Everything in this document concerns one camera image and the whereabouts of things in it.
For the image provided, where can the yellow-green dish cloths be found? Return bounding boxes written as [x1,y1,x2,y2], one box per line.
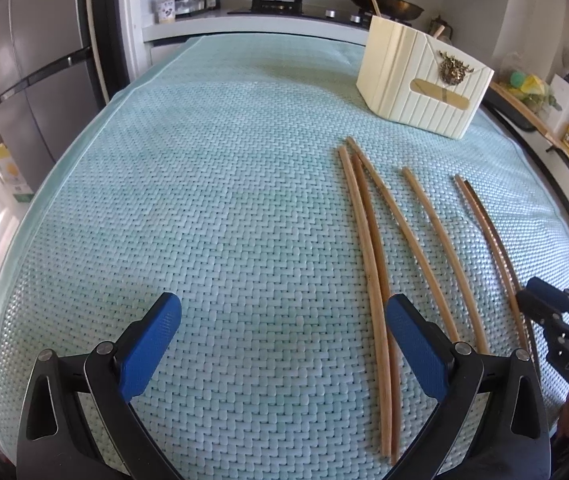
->
[497,67,560,111]

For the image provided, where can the cardboard box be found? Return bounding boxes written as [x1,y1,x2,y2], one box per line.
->
[0,142,34,203]

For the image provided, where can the dark glass jug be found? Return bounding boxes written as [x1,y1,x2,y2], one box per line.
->
[428,14,454,45]

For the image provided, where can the dark wok with glass lid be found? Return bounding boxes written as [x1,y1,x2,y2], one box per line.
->
[345,0,425,21]

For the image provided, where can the grey refrigerator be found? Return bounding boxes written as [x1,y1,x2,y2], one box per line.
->
[0,0,110,196]

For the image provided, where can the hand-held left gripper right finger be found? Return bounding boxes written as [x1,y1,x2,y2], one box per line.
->
[385,294,552,480]

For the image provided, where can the wooden cutting board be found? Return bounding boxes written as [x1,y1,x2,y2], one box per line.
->
[489,82,565,147]

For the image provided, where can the black gas hob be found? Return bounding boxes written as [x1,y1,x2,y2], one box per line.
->
[227,0,372,28]

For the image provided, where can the light blue woven cloth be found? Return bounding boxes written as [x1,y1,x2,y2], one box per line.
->
[0,35,569,480]

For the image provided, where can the cream ribbed utensil holder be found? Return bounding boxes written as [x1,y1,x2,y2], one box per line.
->
[355,15,495,140]

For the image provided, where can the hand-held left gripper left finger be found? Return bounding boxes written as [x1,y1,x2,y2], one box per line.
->
[16,291,182,480]

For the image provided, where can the white kitchen counter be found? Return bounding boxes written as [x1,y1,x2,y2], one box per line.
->
[142,2,569,221]

